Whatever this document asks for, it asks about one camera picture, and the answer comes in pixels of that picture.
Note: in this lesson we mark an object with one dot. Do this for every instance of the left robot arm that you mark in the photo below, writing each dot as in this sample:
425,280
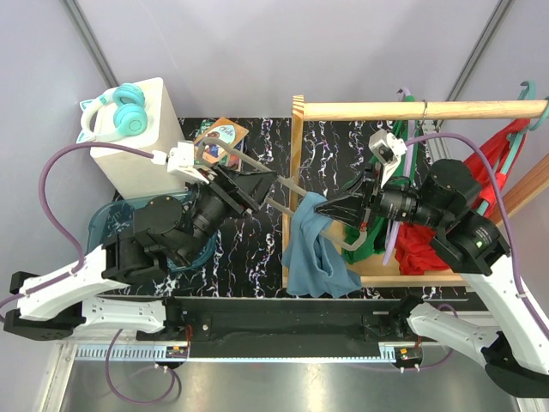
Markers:
70,300

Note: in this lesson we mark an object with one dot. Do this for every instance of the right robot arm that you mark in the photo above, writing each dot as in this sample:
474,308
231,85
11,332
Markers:
514,353

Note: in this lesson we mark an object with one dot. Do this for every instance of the green tank top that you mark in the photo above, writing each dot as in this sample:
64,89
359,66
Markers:
376,237

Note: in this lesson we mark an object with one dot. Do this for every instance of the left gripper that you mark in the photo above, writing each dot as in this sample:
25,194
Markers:
239,190

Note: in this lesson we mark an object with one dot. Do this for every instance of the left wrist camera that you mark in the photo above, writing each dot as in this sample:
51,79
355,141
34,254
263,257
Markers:
180,162

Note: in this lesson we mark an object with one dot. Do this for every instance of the teal hanger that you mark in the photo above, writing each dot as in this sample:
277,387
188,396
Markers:
501,151

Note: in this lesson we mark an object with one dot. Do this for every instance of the red tank top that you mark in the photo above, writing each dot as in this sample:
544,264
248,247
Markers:
414,253

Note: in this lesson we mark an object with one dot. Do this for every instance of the wooden clothes rack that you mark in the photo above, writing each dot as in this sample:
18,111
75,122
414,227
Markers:
373,273

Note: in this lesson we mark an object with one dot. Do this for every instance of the white box stand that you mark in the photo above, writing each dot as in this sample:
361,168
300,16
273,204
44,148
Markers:
132,175

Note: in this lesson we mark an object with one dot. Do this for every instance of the orange top book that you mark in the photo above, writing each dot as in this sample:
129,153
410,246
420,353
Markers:
223,133

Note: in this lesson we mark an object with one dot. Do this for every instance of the teal plastic bin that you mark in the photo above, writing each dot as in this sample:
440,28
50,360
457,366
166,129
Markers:
107,227

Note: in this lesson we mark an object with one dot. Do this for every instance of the blue tank top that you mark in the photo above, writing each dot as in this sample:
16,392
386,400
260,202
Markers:
315,266

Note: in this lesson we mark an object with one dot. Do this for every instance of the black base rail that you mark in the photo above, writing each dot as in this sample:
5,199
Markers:
282,329

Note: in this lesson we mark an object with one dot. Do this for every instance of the purple hanger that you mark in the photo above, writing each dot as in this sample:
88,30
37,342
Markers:
394,226

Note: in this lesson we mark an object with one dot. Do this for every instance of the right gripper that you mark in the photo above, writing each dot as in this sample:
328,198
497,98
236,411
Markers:
356,205

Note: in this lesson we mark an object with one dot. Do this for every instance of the teal cat-ear headphones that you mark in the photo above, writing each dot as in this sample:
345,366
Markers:
129,119

